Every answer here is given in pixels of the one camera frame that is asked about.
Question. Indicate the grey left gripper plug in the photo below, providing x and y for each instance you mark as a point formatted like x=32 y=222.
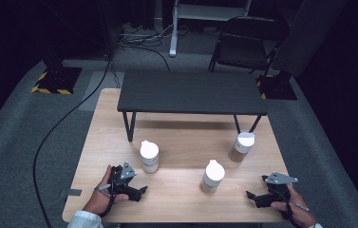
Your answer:
x=104 y=187

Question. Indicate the person's left hand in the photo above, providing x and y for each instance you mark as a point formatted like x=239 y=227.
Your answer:
x=96 y=202

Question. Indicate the grey curtain panel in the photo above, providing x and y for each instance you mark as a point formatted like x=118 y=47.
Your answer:
x=306 y=34

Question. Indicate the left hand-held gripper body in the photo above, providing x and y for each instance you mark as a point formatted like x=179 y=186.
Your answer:
x=127 y=171

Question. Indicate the white-lid jar with white powder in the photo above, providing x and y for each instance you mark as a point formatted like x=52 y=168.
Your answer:
x=149 y=152

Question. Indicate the white-lid jar with brown powder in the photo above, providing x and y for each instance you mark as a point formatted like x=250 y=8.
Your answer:
x=244 y=140

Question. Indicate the white metal stand frame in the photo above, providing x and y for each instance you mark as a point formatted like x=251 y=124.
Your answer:
x=173 y=38

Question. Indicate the white-lid jar with beige contents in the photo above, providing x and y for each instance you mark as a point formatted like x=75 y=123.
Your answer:
x=214 y=174

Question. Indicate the grey tape strip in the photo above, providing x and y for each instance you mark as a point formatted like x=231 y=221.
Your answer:
x=72 y=192

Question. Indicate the black folding chair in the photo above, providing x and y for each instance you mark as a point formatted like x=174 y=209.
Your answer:
x=246 y=47

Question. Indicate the black metal-leg shelf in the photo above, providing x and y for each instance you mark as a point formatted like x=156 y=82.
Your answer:
x=192 y=91

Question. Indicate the black base with striped tape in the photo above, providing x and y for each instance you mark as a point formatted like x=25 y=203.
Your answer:
x=59 y=79
x=278 y=87

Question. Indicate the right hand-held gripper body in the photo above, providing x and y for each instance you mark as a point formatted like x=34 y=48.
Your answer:
x=279 y=179

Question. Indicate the person's right hand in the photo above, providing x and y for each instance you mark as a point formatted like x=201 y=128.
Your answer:
x=298 y=213

